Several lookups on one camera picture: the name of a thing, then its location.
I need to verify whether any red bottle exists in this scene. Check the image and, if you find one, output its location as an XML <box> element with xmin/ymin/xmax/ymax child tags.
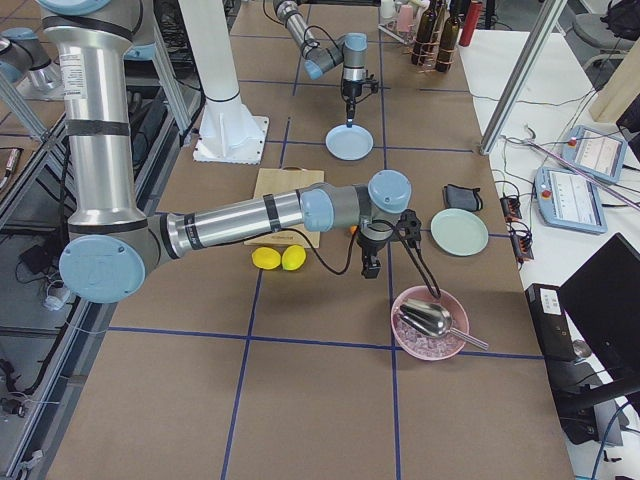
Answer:
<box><xmin>458</xmin><ymin>0</ymin><xmax>483</xmax><ymax>47</ymax></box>

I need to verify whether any aluminium frame post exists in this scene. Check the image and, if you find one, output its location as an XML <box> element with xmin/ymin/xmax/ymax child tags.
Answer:
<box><xmin>479</xmin><ymin>0</ymin><xmax>567</xmax><ymax>155</ymax></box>

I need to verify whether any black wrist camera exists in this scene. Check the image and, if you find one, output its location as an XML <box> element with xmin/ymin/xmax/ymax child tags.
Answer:
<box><xmin>396</xmin><ymin>209</ymin><xmax>422</xmax><ymax>250</ymax></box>

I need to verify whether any near teach pendant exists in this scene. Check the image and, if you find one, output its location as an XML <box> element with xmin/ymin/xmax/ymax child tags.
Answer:
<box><xmin>534</xmin><ymin>167</ymin><xmax>607</xmax><ymax>235</ymax></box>

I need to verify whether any far teach pendant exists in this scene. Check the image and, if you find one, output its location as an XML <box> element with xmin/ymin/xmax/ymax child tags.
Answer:
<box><xmin>562</xmin><ymin>125</ymin><xmax>628</xmax><ymax>184</ymax></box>

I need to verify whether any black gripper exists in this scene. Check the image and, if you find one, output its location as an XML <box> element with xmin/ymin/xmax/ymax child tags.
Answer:
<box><xmin>341</xmin><ymin>69</ymin><xmax>378</xmax><ymax>128</ymax></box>
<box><xmin>356</xmin><ymin>220</ymin><xmax>394</xmax><ymax>279</ymax></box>

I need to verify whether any pink bowl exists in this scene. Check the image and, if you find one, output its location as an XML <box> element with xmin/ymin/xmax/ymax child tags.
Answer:
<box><xmin>391</xmin><ymin>286</ymin><xmax>470</xmax><ymax>361</ymax></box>

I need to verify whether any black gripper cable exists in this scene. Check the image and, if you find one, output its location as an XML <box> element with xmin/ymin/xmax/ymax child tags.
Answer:
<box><xmin>304</xmin><ymin>219</ymin><xmax>442</xmax><ymax>301</ymax></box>

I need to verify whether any yellow lemon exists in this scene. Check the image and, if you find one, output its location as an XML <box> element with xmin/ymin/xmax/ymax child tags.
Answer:
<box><xmin>251</xmin><ymin>247</ymin><xmax>281</xmax><ymax>270</ymax></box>
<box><xmin>281</xmin><ymin>245</ymin><xmax>307</xmax><ymax>271</ymax></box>

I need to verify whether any light blue plate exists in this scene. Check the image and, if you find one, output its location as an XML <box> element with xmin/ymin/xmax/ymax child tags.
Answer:
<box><xmin>325</xmin><ymin>125</ymin><xmax>374</xmax><ymax>161</ymax></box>

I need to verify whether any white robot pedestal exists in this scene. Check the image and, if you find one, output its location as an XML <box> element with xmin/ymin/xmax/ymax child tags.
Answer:
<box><xmin>179</xmin><ymin>0</ymin><xmax>269</xmax><ymax>165</ymax></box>

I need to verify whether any black monitor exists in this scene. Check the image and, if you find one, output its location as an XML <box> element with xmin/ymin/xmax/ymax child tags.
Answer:
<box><xmin>559</xmin><ymin>233</ymin><xmax>639</xmax><ymax>379</ymax></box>

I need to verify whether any copper wire bottle rack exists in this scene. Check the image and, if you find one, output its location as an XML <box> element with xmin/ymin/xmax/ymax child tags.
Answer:
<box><xmin>408</xmin><ymin>4</ymin><xmax>460</xmax><ymax>73</ymax></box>

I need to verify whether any metal scoop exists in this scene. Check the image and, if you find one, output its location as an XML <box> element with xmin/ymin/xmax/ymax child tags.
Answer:
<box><xmin>399</xmin><ymin>299</ymin><xmax>489</xmax><ymax>351</ymax></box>

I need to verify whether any teach pendant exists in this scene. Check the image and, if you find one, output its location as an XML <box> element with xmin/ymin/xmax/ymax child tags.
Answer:
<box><xmin>562</xmin><ymin>125</ymin><xmax>628</xmax><ymax>184</ymax></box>
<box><xmin>534</xmin><ymin>167</ymin><xmax>607</xmax><ymax>235</ymax></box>

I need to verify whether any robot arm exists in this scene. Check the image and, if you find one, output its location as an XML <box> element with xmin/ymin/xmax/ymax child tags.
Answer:
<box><xmin>36</xmin><ymin>1</ymin><xmax>412</xmax><ymax>304</ymax></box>
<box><xmin>272</xmin><ymin>1</ymin><xmax>381</xmax><ymax>128</ymax></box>

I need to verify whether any light green plate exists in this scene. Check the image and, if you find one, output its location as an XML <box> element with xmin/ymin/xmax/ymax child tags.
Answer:
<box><xmin>430</xmin><ymin>208</ymin><xmax>489</xmax><ymax>257</ymax></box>

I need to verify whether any folded grey cloth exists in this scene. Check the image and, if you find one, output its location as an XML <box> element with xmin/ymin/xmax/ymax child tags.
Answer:
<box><xmin>443</xmin><ymin>184</ymin><xmax>484</xmax><ymax>212</ymax></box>

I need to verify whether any bamboo cutting board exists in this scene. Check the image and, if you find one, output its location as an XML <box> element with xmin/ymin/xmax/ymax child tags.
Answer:
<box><xmin>244</xmin><ymin>167</ymin><xmax>325</xmax><ymax>248</ymax></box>

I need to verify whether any lower yellow lemon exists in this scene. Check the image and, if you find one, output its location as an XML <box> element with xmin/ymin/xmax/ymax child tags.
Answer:
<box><xmin>251</xmin><ymin>247</ymin><xmax>281</xmax><ymax>270</ymax></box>

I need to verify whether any upper yellow lemon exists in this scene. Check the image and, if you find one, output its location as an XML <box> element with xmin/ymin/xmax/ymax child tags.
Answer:
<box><xmin>281</xmin><ymin>245</ymin><xmax>307</xmax><ymax>271</ymax></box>

